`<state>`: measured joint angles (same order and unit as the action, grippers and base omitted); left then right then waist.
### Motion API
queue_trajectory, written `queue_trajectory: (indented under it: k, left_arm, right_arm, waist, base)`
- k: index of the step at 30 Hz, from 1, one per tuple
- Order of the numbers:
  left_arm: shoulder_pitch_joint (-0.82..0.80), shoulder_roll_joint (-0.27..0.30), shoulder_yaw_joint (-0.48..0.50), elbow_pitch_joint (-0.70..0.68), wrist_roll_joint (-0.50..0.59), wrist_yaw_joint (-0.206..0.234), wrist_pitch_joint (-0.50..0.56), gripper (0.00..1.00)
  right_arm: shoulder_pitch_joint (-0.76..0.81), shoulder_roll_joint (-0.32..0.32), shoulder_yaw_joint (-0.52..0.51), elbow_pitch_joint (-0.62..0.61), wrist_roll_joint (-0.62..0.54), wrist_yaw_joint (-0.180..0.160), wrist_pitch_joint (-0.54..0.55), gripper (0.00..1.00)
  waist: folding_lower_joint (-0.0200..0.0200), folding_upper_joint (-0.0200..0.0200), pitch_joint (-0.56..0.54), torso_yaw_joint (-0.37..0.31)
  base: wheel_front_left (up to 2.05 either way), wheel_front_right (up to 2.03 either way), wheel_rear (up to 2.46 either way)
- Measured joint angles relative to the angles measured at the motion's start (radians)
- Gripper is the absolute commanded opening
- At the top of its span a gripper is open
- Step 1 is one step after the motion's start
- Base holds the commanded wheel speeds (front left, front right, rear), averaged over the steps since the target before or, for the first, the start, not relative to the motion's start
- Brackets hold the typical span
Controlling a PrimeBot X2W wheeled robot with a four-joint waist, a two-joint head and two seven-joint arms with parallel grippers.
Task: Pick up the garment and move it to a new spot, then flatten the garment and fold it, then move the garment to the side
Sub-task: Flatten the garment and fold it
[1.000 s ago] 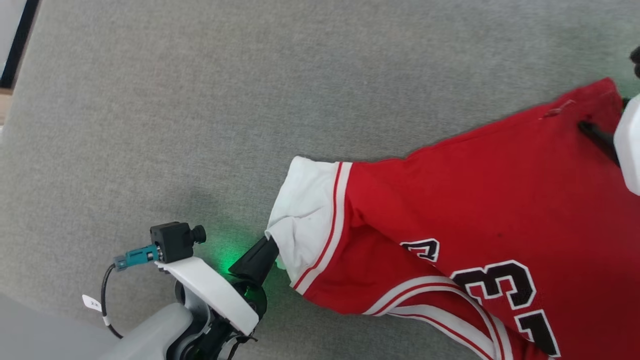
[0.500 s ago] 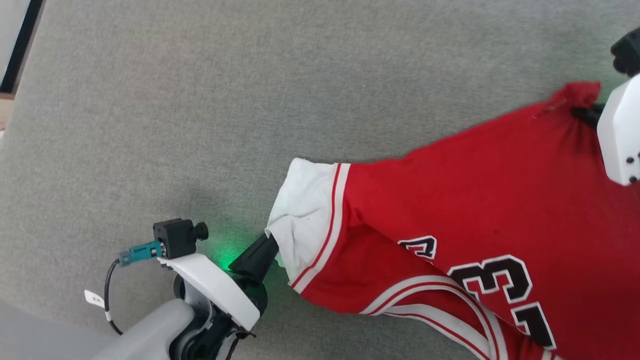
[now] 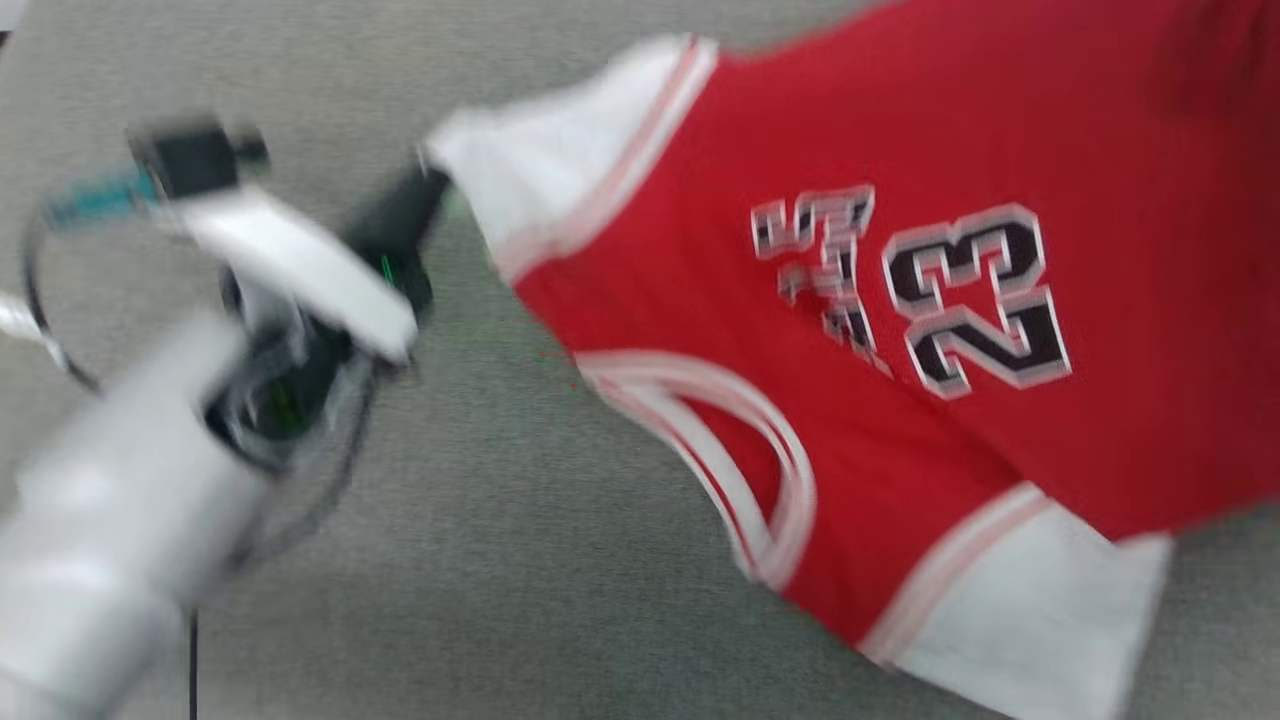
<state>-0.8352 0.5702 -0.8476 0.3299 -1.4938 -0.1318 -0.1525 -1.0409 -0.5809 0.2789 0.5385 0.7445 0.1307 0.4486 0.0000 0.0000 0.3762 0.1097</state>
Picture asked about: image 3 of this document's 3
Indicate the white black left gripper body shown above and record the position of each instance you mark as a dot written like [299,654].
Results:
[300,270]

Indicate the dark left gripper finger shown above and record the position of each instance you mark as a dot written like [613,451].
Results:
[405,225]

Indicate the red and white basketball jersey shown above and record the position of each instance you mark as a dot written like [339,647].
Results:
[900,450]

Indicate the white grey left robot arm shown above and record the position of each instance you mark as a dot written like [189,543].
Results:
[110,520]

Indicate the grey fabric sofa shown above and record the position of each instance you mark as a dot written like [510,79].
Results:
[500,550]

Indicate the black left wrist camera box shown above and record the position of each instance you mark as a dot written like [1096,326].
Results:
[195,160]

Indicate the teal left camera connector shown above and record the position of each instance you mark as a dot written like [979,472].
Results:
[100,198]

